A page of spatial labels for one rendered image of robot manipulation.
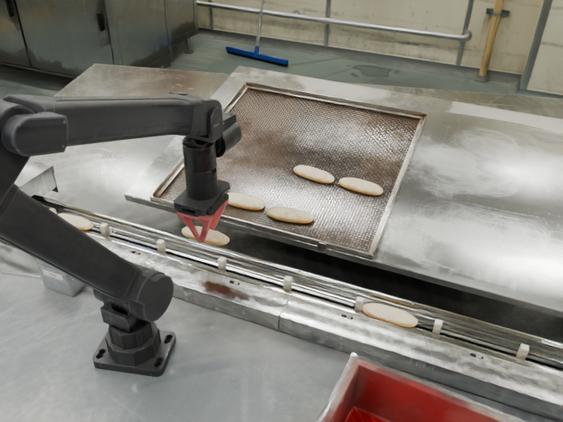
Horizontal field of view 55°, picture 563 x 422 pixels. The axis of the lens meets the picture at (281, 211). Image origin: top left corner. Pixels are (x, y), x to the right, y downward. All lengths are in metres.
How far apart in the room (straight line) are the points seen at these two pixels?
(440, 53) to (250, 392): 3.99
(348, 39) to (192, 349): 4.03
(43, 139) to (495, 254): 0.83
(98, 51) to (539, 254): 3.18
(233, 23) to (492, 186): 4.13
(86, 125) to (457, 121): 0.98
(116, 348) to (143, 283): 0.15
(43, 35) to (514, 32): 3.34
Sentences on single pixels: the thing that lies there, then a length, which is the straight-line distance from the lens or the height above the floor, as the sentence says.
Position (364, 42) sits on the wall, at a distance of 4.76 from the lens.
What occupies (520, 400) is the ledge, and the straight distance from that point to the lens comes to 0.96.
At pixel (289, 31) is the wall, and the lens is 4.95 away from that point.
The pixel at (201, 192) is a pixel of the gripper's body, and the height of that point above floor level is 1.04.
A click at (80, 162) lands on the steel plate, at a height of 0.82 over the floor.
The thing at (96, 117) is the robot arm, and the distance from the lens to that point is 0.71.
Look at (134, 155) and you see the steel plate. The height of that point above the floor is 0.82.
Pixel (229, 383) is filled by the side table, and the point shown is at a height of 0.82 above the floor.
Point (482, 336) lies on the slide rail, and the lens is 1.02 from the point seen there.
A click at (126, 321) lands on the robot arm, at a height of 0.93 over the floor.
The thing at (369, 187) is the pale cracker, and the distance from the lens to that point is 1.19.
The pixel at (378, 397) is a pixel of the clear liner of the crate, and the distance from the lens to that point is 0.86.
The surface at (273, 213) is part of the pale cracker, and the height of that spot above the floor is 0.90.
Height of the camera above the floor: 1.56
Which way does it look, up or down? 35 degrees down
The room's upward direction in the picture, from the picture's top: 1 degrees clockwise
